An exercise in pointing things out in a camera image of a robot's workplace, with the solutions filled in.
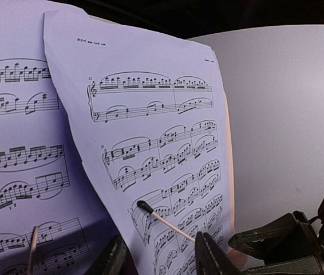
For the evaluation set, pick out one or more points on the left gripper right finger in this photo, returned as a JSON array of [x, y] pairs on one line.
[[210, 259]]

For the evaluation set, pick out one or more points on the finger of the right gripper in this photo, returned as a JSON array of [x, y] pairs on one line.
[[287, 245]]

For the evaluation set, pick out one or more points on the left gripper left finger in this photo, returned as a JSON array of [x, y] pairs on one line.
[[112, 260]]

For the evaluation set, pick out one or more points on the pink music stand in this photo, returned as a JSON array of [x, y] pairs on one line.
[[230, 172]]

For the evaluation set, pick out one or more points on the sheet music page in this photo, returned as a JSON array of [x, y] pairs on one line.
[[42, 181], [139, 129]]

